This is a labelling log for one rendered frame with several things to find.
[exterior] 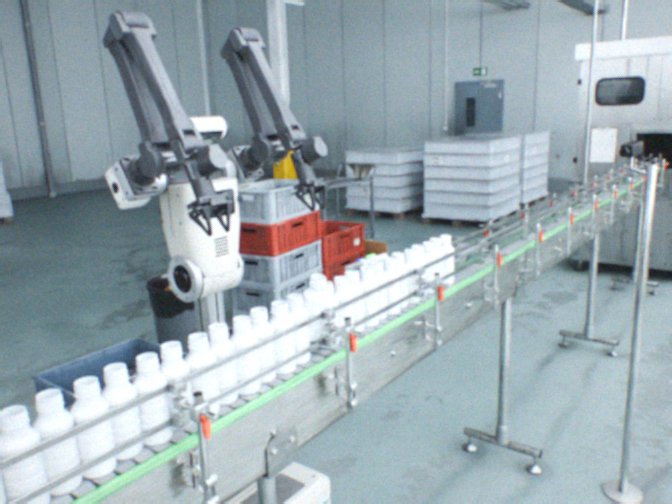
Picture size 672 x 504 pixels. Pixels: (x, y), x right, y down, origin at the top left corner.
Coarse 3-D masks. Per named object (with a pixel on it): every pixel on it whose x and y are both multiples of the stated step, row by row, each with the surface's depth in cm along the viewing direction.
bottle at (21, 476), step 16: (0, 416) 85; (16, 416) 85; (16, 432) 86; (32, 432) 88; (0, 448) 85; (16, 448) 85; (16, 464) 86; (32, 464) 87; (16, 480) 86; (32, 480) 87; (16, 496) 87; (48, 496) 90
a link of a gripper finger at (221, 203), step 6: (210, 198) 155; (216, 198) 156; (222, 198) 157; (210, 204) 155; (216, 204) 155; (222, 204) 159; (228, 204) 158; (216, 210) 161; (222, 210) 160; (228, 210) 158; (216, 216) 162; (222, 216) 162; (228, 216) 159; (222, 222) 160; (228, 222) 159; (228, 228) 159
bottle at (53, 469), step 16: (48, 400) 90; (48, 416) 91; (64, 416) 92; (48, 432) 90; (48, 448) 91; (64, 448) 92; (48, 464) 91; (64, 464) 92; (80, 464) 96; (48, 480) 92; (80, 480) 95
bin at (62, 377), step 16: (96, 352) 163; (112, 352) 167; (128, 352) 172; (144, 352) 172; (160, 352) 167; (64, 368) 156; (80, 368) 160; (96, 368) 164; (48, 384) 145; (64, 384) 157; (64, 400) 142
